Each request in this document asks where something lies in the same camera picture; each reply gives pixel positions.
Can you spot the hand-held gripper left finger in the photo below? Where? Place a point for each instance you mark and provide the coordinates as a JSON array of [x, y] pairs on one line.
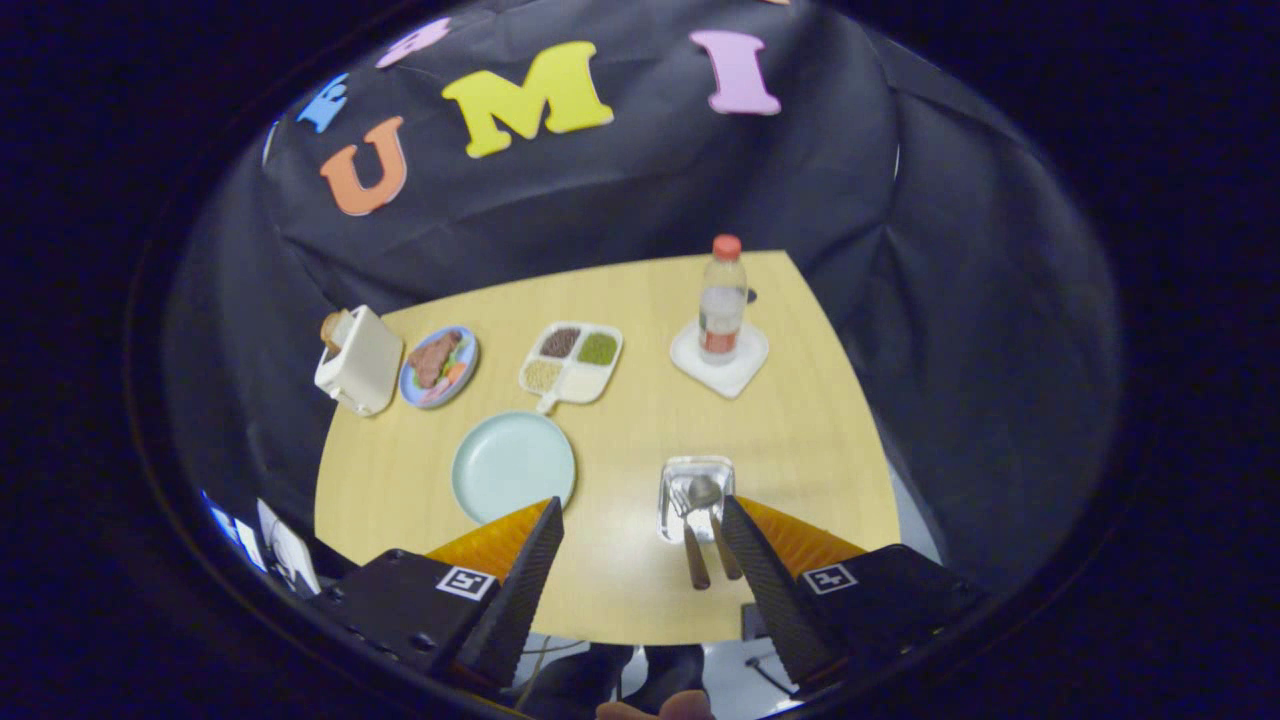
[[525, 600]]

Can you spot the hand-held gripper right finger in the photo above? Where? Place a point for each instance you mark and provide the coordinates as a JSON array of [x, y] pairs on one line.
[[770, 600]]

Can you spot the black table clamp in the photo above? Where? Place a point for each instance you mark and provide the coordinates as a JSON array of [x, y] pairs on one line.
[[753, 622]]

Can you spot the person's dark legs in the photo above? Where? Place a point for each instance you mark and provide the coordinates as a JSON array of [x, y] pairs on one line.
[[590, 675]]

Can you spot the light green plate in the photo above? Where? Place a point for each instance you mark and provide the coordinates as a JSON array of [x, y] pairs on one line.
[[510, 465]]

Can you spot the white square coaster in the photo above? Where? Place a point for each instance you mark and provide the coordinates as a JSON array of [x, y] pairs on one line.
[[735, 380]]

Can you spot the white divided tray with beans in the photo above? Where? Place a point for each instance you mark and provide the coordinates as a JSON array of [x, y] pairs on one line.
[[585, 385]]

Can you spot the open laptop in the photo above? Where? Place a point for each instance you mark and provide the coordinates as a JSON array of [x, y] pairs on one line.
[[290, 555]]

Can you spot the blue plate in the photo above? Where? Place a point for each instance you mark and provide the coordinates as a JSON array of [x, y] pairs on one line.
[[471, 350]]

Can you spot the brown meat slice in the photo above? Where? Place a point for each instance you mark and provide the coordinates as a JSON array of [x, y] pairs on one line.
[[432, 360]]

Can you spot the white toaster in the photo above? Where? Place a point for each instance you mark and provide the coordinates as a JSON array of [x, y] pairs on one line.
[[365, 365]]

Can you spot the clear bottle with red cap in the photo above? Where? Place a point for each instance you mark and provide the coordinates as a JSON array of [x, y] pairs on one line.
[[722, 310]]

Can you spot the toasted bread slice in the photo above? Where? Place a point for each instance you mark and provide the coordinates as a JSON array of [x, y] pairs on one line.
[[333, 330]]

